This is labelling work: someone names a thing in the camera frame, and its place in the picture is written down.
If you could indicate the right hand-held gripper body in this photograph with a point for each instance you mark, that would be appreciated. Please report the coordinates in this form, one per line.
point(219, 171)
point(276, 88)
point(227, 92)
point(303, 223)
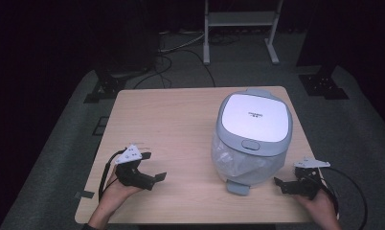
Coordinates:
point(304, 187)

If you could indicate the clear plastic bin liner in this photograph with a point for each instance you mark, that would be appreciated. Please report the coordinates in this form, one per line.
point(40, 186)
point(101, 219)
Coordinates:
point(238, 164)

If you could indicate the grey tape tab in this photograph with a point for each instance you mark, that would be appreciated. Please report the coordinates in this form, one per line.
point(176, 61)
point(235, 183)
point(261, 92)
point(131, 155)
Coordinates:
point(84, 194)

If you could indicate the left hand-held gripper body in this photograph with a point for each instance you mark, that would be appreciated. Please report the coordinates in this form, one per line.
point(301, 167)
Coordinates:
point(130, 175)

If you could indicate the grey pedal trash can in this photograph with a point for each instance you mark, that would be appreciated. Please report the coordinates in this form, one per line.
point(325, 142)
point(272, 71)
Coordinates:
point(256, 116)

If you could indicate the dark rectangular floor plate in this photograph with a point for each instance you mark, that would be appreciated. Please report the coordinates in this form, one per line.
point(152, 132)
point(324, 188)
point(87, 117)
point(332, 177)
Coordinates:
point(100, 126)

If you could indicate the person's right hand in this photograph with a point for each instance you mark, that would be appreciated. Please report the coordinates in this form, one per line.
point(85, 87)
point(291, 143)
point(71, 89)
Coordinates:
point(320, 207)

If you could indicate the black stand base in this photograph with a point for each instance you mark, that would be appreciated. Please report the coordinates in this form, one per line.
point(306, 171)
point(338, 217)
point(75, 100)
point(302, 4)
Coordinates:
point(106, 87)
point(323, 86)

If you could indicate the person's left hand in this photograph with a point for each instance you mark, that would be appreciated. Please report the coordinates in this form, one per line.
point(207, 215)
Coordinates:
point(118, 195)

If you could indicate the white metal stand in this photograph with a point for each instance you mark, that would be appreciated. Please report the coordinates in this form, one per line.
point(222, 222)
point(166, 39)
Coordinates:
point(241, 18)

